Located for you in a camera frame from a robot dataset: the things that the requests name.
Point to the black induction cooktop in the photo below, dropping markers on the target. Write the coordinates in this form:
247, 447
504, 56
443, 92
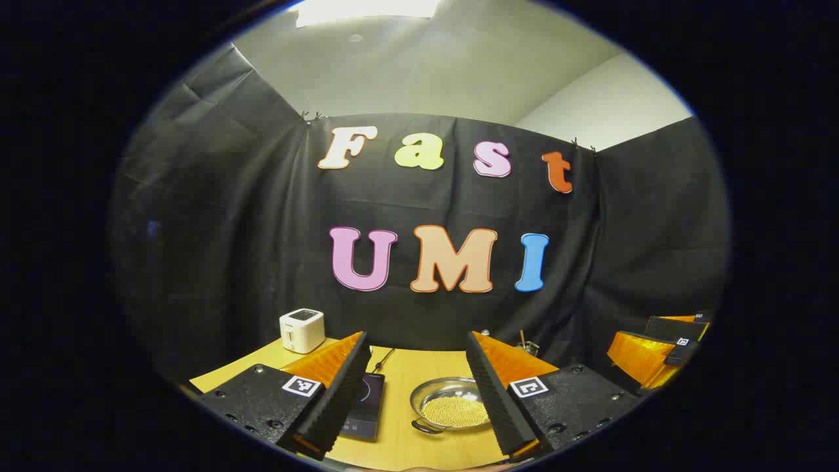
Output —
367, 406

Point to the white toaster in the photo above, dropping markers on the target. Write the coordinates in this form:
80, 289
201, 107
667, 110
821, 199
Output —
301, 334

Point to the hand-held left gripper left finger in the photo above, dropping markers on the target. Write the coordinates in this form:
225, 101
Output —
341, 400

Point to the small black cloth clip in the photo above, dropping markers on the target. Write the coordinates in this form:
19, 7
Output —
583, 145
311, 117

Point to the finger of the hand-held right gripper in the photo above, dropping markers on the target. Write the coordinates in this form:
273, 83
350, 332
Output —
639, 360
668, 326

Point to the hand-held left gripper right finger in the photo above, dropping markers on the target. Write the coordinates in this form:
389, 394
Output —
495, 400

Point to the pile of yellow soybeans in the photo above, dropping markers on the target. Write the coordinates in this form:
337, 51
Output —
452, 413

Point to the black backdrop cloth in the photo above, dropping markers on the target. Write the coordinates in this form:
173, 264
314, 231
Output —
262, 262

